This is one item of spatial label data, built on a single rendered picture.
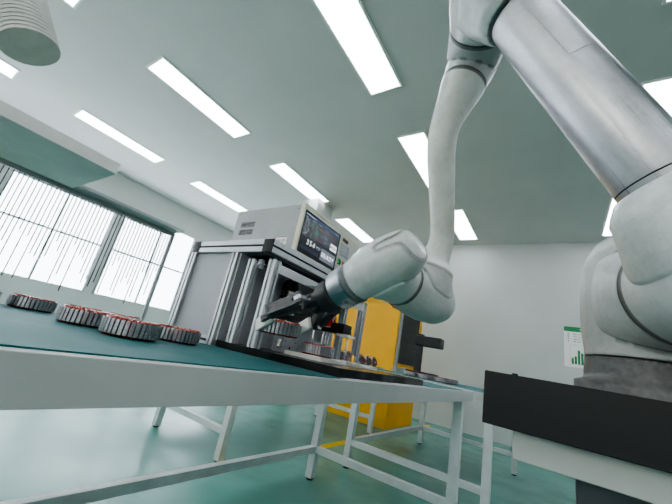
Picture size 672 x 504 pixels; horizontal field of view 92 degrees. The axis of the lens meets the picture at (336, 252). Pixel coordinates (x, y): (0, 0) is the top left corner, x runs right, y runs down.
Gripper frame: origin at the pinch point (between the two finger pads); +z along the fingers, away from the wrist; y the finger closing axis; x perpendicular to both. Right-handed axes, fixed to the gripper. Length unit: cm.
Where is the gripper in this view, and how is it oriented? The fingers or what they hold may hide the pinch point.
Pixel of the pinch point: (280, 326)
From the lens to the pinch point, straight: 85.4
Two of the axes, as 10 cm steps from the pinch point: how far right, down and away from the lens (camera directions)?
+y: 6.8, 3.0, 6.7
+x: -1.7, -8.2, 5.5
